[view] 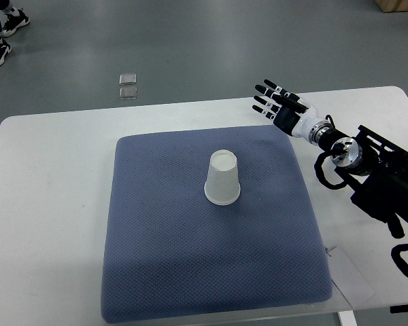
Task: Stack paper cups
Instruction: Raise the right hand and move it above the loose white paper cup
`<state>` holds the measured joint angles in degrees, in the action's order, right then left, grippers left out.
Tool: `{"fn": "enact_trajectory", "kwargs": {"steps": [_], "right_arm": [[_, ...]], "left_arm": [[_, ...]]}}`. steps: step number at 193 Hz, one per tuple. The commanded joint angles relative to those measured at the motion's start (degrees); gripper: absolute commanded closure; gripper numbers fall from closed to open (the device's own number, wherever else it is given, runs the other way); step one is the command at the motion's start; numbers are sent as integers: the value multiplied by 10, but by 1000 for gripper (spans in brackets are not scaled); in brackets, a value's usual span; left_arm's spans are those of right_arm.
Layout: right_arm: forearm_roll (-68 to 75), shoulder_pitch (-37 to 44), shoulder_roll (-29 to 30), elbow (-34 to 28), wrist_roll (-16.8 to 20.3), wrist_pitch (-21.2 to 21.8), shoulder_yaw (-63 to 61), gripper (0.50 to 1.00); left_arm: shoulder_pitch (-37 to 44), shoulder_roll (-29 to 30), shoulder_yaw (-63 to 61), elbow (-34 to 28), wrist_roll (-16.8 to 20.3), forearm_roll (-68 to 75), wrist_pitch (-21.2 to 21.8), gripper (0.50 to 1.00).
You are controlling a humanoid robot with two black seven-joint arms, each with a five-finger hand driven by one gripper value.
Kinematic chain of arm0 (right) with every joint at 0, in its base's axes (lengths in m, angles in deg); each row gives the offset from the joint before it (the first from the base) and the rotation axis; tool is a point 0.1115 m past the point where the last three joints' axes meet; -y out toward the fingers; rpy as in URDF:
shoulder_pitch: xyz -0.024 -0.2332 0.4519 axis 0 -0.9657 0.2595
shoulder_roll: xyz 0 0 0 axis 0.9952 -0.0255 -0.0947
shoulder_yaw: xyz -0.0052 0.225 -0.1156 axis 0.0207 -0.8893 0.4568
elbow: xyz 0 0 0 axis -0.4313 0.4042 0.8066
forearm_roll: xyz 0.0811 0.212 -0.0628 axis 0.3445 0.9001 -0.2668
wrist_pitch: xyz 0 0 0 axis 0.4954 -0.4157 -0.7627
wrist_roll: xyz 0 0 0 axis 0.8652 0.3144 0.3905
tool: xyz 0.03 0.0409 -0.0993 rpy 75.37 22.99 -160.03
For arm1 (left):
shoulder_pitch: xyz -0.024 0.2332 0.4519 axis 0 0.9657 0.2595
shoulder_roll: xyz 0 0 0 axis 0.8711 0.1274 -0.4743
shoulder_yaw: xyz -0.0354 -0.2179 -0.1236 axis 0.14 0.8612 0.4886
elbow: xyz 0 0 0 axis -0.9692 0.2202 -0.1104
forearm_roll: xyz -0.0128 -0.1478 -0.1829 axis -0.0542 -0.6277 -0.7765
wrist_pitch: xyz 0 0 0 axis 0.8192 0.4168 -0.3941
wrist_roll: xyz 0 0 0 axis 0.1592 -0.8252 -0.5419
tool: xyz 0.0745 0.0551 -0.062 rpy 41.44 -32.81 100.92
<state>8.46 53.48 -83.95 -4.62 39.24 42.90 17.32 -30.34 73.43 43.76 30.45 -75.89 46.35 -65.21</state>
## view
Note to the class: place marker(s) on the white paper cup on cushion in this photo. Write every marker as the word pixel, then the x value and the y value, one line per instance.
pixel 222 185

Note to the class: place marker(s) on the black white sneaker far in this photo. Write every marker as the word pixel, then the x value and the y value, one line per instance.
pixel 13 23

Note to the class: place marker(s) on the wooden furniture corner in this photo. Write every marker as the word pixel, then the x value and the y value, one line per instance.
pixel 391 6

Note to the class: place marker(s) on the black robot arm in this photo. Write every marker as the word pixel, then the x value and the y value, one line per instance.
pixel 374 167

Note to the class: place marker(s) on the upper metal floor plate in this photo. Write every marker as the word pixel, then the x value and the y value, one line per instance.
pixel 127 79

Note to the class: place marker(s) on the white paper tag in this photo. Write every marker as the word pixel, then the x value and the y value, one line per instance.
pixel 353 286

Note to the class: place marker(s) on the black table control panel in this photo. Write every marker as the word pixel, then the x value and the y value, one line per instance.
pixel 399 309

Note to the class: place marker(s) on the white table leg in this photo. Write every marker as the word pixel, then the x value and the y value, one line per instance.
pixel 347 318

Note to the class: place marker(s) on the blue mesh cushion pad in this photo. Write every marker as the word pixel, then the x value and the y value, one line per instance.
pixel 170 252

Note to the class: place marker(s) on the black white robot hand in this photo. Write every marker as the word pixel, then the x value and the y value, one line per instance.
pixel 289 116

